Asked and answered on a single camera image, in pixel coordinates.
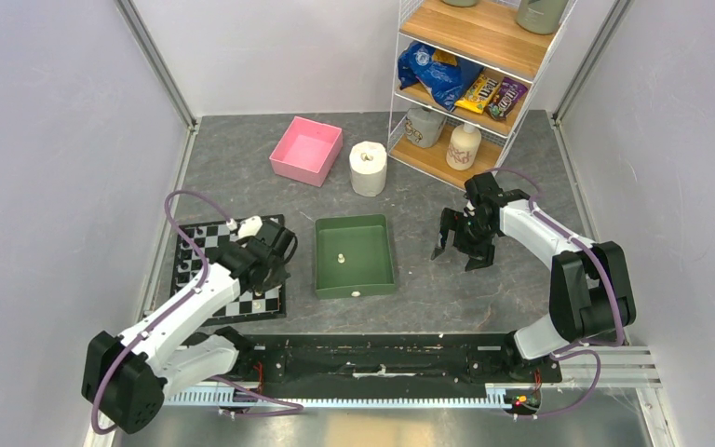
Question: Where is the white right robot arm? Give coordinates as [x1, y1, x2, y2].
[432, 169, 637, 381]

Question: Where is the pink plastic box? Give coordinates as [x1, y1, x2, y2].
[269, 116, 344, 187]

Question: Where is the brown candy bag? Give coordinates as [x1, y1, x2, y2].
[486, 77, 528, 121]

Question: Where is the white wire wooden shelf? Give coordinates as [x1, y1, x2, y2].
[387, 1, 576, 188]

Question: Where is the green plastic tray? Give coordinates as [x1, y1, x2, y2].
[314, 214, 397, 300]

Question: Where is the white toilet paper roll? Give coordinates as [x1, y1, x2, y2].
[349, 141, 387, 197]

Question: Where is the grey jug on shelf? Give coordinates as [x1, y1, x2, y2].
[404, 107, 445, 148]

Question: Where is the yellow candy bag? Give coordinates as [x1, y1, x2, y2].
[454, 70, 503, 114]

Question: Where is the black white chessboard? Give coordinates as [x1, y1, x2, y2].
[169, 221, 287, 327]

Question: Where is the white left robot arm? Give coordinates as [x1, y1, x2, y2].
[81, 216, 298, 435]

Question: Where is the blue plastic bag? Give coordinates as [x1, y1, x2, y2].
[397, 42, 483, 112]

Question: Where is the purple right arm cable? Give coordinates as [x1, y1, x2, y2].
[483, 168, 627, 422]

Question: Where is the cream soap bottle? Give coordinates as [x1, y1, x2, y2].
[446, 123, 482, 170]

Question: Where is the grey green top bottle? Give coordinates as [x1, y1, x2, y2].
[515, 0, 569, 35]

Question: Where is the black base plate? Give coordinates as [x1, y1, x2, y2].
[225, 333, 562, 400]

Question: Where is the white cable duct rail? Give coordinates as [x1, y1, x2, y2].
[165, 382, 513, 410]

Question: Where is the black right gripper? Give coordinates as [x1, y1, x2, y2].
[431, 207, 497, 272]

